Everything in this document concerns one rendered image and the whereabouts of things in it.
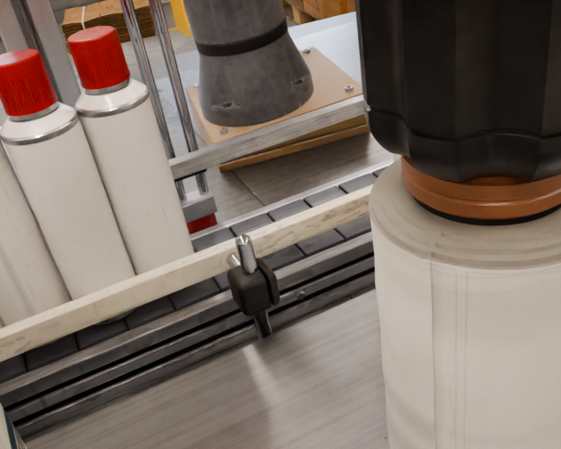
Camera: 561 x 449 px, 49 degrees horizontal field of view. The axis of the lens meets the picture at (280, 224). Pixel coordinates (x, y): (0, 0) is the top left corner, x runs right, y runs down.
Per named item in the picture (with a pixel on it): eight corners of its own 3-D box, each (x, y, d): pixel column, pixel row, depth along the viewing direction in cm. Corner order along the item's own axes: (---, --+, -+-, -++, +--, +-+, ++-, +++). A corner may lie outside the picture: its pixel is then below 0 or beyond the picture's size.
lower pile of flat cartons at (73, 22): (69, 55, 442) (58, 25, 430) (72, 36, 487) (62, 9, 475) (158, 36, 450) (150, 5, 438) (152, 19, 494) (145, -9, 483)
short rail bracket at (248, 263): (260, 379, 47) (230, 254, 41) (246, 355, 50) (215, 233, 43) (297, 362, 48) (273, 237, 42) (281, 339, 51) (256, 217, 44)
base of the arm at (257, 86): (215, 139, 75) (191, 62, 69) (194, 96, 87) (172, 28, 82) (329, 101, 77) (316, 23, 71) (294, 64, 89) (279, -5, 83)
